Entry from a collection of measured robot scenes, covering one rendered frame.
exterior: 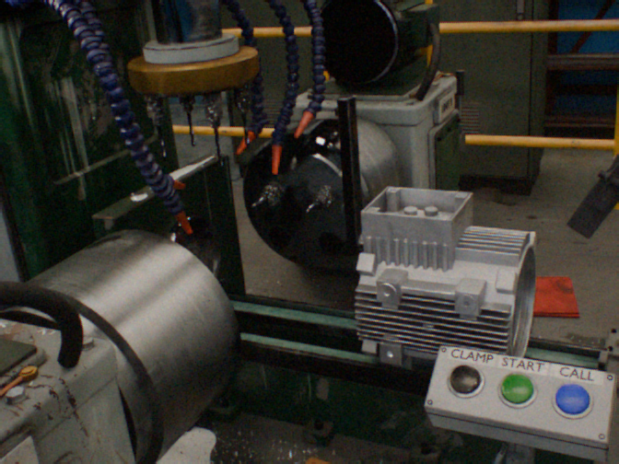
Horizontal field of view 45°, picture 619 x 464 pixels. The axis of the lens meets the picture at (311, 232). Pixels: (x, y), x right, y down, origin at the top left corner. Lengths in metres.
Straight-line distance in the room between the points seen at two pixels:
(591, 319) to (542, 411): 0.70
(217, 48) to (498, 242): 0.44
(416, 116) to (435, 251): 0.52
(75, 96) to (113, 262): 0.38
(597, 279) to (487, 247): 0.65
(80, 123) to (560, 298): 0.90
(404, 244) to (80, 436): 0.46
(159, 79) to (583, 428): 0.65
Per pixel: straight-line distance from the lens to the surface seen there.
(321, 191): 1.26
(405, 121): 1.43
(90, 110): 1.20
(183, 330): 0.84
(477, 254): 0.95
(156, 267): 0.86
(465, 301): 0.91
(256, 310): 1.23
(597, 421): 0.74
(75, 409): 0.68
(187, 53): 1.02
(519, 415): 0.75
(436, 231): 0.94
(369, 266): 0.96
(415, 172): 1.46
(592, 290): 1.53
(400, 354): 0.98
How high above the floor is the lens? 1.49
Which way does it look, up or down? 22 degrees down
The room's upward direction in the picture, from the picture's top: 5 degrees counter-clockwise
